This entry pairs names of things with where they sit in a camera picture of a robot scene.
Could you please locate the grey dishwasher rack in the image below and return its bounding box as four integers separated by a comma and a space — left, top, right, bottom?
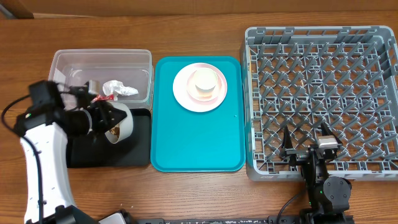
241, 26, 397, 181

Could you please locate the grey bowl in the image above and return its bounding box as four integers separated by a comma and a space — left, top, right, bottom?
105, 102, 134, 144

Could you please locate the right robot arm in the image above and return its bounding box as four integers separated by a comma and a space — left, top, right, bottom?
276, 123, 354, 223

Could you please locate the small pink plate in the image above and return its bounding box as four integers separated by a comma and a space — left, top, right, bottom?
187, 72, 221, 101

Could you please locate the large pink plate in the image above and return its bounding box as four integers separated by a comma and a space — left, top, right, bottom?
172, 63, 228, 113

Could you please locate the white tissue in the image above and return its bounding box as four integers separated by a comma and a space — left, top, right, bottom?
103, 80, 139, 96

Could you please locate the red snack wrapper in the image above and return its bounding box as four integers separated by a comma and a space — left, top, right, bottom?
92, 95, 114, 102

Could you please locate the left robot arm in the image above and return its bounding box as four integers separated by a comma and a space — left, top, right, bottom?
13, 81, 133, 223

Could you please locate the black plastic tray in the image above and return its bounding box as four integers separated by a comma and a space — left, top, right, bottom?
67, 108, 151, 168

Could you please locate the teal serving tray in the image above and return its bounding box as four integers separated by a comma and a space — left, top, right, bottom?
150, 56, 246, 172

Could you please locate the white paper cup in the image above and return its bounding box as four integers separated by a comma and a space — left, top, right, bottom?
193, 68, 218, 93

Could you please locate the clear plastic bin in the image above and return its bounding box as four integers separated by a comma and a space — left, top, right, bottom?
49, 49, 154, 110

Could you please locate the brown food piece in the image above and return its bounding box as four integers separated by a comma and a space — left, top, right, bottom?
109, 124, 120, 138

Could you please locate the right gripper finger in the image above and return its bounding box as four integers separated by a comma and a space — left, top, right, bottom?
320, 122, 342, 145
282, 126, 293, 150

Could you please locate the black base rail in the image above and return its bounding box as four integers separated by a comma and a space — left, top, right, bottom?
132, 215, 355, 224

